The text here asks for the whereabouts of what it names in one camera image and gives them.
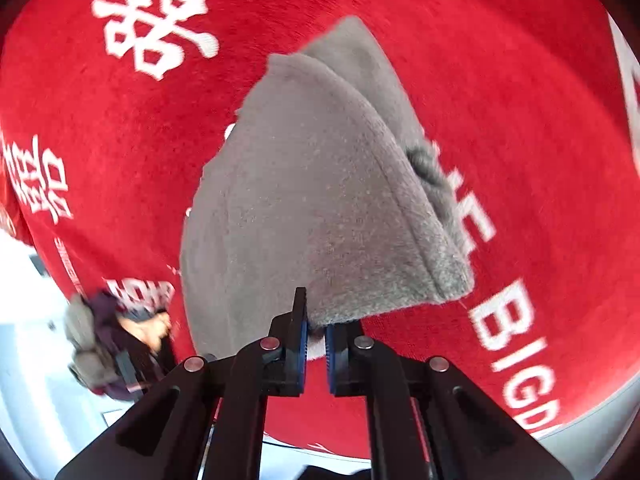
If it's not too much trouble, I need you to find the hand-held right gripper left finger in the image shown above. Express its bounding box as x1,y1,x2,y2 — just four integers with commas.
55,287,308,480

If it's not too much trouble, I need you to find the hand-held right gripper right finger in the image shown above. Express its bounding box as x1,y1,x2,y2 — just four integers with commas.
324,320,573,480

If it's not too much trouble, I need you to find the grey knit sweater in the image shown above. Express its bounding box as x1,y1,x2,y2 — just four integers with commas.
179,15,475,361

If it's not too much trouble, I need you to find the person's left hand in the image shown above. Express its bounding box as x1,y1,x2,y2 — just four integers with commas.
131,311,174,350

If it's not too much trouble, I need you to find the dark purple cloth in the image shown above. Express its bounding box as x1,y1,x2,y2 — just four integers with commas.
92,290,177,403

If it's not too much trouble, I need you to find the grey fluffy cloth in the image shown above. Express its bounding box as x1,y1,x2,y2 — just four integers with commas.
64,292,121,397

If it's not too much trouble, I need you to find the red printed blanket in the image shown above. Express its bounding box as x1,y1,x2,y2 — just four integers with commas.
0,0,640,461

